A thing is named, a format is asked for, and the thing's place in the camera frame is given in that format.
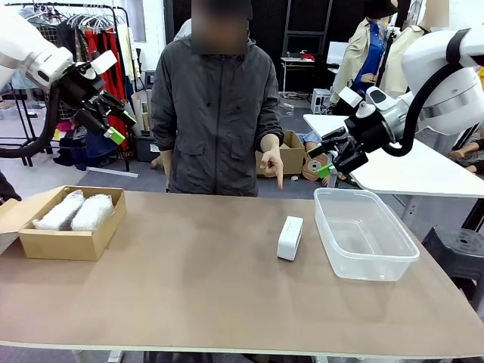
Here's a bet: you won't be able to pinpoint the long bubble-wrapped clock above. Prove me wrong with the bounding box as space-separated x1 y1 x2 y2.
32 190 86 231

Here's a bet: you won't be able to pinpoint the person in light grey hoodie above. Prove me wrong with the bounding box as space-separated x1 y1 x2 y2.
172 17 194 42

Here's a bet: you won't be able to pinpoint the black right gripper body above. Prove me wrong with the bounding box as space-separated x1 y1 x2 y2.
343 107 396 154

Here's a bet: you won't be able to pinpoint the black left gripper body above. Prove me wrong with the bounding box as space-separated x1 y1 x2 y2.
58 73 110 116

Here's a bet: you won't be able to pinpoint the cream hanging fabric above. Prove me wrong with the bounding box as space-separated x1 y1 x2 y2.
116 24 136 82

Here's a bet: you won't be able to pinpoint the black plastic stool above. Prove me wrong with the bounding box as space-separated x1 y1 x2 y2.
421 225 484 299

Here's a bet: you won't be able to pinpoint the black metal clothes rack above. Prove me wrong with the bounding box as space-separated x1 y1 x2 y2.
0 2 132 173

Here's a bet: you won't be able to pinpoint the black hanging garment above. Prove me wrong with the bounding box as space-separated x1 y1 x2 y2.
56 24 88 65

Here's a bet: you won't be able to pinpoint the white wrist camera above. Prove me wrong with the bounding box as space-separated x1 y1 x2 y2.
92 50 118 76
337 87 363 109

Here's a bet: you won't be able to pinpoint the open brown cardboard box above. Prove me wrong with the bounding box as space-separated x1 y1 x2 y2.
0 185 128 262

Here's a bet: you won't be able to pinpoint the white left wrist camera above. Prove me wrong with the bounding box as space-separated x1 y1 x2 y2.
92 50 118 76

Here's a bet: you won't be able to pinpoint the rounded bubble-wrapped clock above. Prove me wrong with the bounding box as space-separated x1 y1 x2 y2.
70 194 114 233

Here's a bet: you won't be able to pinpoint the person's left hand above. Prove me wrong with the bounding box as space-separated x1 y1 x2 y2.
259 148 286 191

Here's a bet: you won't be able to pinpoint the red hanging dress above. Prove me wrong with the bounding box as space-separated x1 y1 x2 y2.
83 29 129 148

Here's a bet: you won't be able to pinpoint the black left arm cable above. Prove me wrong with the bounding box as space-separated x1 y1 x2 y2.
0 86 61 159

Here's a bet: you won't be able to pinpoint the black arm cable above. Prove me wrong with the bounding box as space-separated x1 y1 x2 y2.
380 28 473 158
0 86 61 159

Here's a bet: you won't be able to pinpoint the bare mannequin limbs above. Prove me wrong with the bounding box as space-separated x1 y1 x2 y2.
448 128 484 173

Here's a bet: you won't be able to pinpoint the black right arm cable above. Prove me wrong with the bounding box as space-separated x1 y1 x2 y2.
380 28 473 158

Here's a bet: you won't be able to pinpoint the mannequin in cream garment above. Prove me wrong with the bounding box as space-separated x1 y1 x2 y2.
377 0 451 99

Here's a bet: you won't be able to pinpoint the white box on shelf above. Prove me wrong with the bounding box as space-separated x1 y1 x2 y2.
327 41 351 65

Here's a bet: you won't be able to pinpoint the white unwrapped clock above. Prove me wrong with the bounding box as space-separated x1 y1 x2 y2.
276 216 304 262

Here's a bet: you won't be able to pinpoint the person in grey jacket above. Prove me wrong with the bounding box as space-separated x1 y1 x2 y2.
150 0 285 197

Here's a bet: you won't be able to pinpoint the person's left forearm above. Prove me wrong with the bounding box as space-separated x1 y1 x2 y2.
259 133 282 152

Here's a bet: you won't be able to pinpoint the dark grey storage bin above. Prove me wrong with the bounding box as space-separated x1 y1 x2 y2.
134 135 162 163

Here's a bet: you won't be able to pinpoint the white side table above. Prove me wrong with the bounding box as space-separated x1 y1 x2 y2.
303 113 484 200

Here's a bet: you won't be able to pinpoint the mannequin in beige trench coat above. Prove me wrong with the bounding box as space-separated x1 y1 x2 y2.
330 0 398 114

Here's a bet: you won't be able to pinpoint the dark sleeved arm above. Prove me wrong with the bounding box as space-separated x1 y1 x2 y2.
0 169 23 205

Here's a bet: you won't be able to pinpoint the brown cardboard carton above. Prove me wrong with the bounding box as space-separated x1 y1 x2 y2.
255 129 306 177

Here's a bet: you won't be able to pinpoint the white computer case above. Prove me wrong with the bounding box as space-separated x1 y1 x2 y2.
310 88 334 114

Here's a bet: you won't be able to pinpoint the dark blue hanging garment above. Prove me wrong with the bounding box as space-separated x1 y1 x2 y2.
54 128 122 171

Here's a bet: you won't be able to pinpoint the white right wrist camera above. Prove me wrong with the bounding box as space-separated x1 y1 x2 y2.
337 87 363 109

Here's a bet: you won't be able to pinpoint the clear plastic container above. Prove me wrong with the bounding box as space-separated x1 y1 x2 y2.
312 188 420 283

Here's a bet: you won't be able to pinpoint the cream paper roll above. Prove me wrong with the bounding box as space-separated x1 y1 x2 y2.
131 93 147 133

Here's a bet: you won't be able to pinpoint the kraft paper roll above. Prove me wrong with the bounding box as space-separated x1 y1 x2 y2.
301 157 330 183

